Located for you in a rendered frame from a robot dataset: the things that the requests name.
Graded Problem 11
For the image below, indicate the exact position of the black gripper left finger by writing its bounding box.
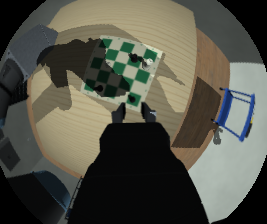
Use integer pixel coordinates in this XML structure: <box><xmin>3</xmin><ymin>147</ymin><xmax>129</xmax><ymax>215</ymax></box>
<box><xmin>111</xmin><ymin>102</ymin><xmax>126</xmax><ymax>123</ymax></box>

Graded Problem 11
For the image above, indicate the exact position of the white chess pawn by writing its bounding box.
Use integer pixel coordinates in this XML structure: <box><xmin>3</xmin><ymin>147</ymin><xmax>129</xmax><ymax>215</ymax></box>
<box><xmin>103</xmin><ymin>61</ymin><xmax>111</xmax><ymax>68</ymax></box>

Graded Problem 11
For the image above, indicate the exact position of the green and white chessboard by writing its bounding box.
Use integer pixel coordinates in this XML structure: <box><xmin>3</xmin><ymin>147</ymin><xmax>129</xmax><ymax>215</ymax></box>
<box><xmin>80</xmin><ymin>35</ymin><xmax>163</xmax><ymax>112</ymax></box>

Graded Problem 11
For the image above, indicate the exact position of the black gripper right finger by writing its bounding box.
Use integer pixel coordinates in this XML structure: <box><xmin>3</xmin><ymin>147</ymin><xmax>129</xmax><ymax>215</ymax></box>
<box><xmin>141</xmin><ymin>102</ymin><xmax>157</xmax><ymax>122</ymax></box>

